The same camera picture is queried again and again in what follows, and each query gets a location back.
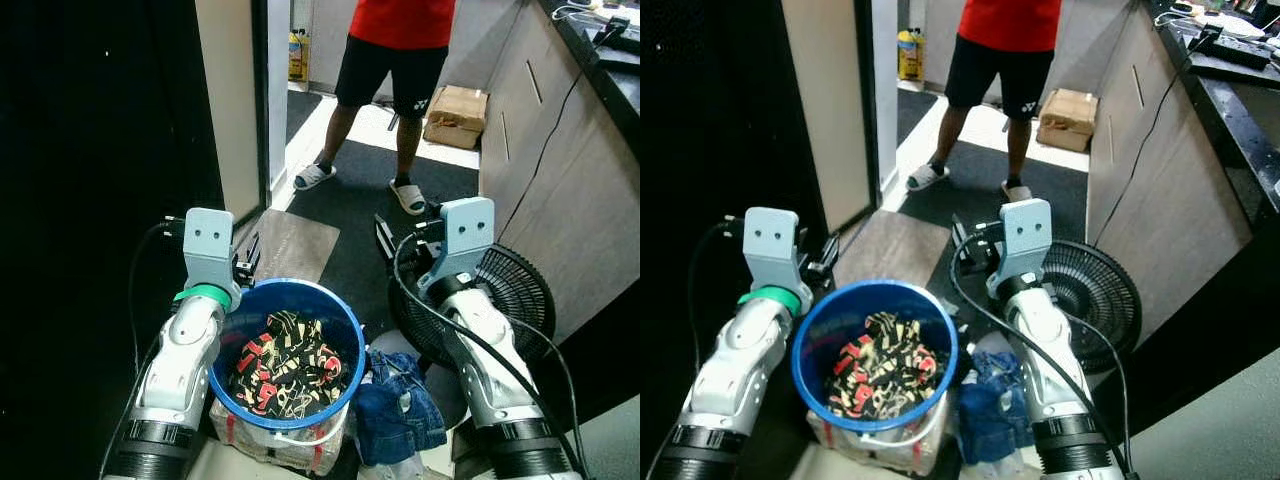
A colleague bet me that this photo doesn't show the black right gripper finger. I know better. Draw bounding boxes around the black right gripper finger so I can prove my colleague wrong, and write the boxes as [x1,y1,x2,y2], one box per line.
[950,211,976,269]
[373,212,398,269]

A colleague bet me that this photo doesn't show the black red cream patterned garment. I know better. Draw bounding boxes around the black red cream patterned garment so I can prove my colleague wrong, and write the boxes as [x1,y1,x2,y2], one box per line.
[230,310,348,420]
[823,310,948,420]

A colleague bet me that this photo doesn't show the brown floor mat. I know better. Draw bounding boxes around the brown floor mat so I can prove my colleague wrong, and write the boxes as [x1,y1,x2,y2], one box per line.
[833,207,953,293]
[243,207,342,288]

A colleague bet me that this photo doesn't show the blue laundry bucket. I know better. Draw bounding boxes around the blue laundry bucket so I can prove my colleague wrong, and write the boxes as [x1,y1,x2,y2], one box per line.
[790,279,960,448]
[207,277,368,448]

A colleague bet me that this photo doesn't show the black floor fan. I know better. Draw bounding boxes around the black floor fan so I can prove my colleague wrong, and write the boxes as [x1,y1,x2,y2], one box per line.
[387,242,558,373]
[1038,238,1144,378]

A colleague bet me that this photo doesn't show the brown cardboard box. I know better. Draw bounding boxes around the brown cardboard box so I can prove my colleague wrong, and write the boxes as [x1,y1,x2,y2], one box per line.
[1035,87,1100,154]
[422,84,490,152]

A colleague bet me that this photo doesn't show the beige door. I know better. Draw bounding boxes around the beige door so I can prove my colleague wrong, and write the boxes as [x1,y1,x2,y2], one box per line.
[194,0,265,225]
[780,0,881,238]

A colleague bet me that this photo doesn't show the blue denim jeans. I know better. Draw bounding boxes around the blue denim jeans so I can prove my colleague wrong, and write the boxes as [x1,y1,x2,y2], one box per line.
[353,348,449,468]
[957,347,1038,466]

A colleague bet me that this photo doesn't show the wooden cabinet with black countertop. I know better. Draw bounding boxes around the wooden cabinet with black countertop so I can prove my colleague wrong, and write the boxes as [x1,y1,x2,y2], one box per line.
[477,0,641,346]
[1084,0,1280,351]

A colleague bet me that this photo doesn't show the clear plastic bag red print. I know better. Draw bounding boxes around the clear plastic bag red print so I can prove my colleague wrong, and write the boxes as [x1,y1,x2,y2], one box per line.
[805,405,946,477]
[207,398,351,477]

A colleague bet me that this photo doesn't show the yellow bottle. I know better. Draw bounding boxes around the yellow bottle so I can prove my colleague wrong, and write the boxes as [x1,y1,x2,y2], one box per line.
[896,26,924,82]
[287,28,312,84]

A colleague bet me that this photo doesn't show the person in red shirt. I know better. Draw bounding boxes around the person in red shirt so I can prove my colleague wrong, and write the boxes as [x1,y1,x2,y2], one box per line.
[292,0,458,217]
[904,0,1064,204]

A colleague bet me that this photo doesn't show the black device with plug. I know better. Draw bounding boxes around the black device with plug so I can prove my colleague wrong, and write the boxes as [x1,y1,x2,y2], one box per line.
[1195,22,1276,71]
[595,14,641,59]

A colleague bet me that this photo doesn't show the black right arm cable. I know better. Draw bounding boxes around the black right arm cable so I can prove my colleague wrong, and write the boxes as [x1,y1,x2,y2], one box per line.
[948,225,1141,480]
[390,225,593,480]

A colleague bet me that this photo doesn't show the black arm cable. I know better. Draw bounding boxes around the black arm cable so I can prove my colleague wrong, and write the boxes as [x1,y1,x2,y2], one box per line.
[948,225,1141,480]
[685,214,751,379]
[390,225,593,480]
[126,216,189,386]

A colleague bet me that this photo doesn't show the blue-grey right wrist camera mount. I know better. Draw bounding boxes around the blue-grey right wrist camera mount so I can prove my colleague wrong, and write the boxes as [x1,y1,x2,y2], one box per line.
[417,196,497,298]
[985,198,1054,298]

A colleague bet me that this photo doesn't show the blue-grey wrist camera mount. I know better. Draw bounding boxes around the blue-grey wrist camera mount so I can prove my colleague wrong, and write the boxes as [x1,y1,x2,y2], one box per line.
[417,196,497,298]
[985,198,1054,298]
[182,207,244,301]
[744,206,816,306]

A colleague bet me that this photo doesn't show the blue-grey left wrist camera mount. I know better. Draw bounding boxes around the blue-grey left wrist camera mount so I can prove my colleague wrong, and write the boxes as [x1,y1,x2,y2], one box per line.
[744,206,816,306]
[182,207,244,301]

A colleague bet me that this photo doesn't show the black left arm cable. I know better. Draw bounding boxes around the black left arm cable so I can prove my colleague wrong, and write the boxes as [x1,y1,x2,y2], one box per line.
[126,216,189,386]
[685,214,751,379]

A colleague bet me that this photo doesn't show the thin black hanging cable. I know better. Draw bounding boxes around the thin black hanging cable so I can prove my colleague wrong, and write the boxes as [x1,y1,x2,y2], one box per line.
[1092,40,1211,249]
[498,35,616,244]

